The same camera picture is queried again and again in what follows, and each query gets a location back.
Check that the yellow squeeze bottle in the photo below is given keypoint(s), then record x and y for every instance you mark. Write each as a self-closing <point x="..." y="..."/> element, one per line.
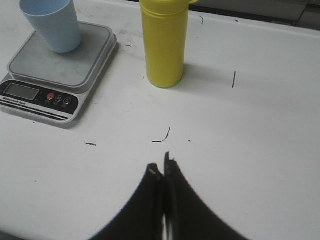
<point x="164" y="24"/>

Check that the grey stone counter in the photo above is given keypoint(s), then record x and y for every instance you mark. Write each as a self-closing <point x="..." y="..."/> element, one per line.
<point x="300" y="13"/>

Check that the light blue plastic cup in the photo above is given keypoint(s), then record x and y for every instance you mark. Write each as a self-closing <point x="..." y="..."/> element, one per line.
<point x="56" y="22"/>

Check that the grey electronic kitchen scale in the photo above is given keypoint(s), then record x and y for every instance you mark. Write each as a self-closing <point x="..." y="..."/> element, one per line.
<point x="55" y="88"/>

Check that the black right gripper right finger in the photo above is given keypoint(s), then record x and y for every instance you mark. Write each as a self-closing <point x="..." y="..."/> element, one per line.
<point x="187" y="216"/>

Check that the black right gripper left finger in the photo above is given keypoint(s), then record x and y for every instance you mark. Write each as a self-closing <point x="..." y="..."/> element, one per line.
<point x="142" y="216"/>

